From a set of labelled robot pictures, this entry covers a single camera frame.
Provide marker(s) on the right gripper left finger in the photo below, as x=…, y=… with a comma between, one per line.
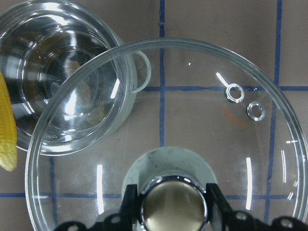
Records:
x=122, y=220

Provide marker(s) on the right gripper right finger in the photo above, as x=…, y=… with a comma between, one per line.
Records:
x=222, y=217

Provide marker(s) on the glass pot lid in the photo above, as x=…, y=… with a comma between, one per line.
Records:
x=160, y=109

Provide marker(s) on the yellow corn cob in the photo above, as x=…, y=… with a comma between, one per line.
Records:
x=8, y=131

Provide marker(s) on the pale green steel pot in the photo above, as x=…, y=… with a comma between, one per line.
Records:
x=42, y=43

